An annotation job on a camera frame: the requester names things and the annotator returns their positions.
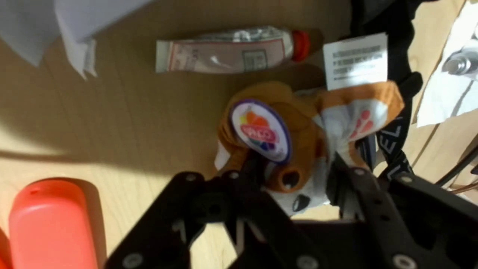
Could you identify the red plastic case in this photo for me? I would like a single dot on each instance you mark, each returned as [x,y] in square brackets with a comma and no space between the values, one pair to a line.
[53,229]
[4,252]

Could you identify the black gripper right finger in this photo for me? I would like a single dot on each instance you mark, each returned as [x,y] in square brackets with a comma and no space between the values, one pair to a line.
[398,219]

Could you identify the white plastic packet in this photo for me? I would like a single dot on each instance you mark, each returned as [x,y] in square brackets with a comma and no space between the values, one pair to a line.
[449,90]

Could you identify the white tube red cap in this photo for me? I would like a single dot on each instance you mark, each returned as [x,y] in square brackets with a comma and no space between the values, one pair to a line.
[225,50]

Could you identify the light wooden desk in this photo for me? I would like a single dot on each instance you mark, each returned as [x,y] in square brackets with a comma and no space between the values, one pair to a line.
[125,125]

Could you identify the white and brown plush toy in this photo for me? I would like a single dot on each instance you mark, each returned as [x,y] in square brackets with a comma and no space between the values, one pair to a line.
[299,129]

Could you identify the white printed label tag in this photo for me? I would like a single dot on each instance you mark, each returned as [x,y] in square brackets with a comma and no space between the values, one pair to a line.
[355,60]

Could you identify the white folded papers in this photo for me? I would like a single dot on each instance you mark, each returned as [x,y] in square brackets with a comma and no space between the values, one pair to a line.
[65,25]

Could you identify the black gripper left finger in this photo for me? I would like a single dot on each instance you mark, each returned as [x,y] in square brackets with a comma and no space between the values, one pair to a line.
[214,219]

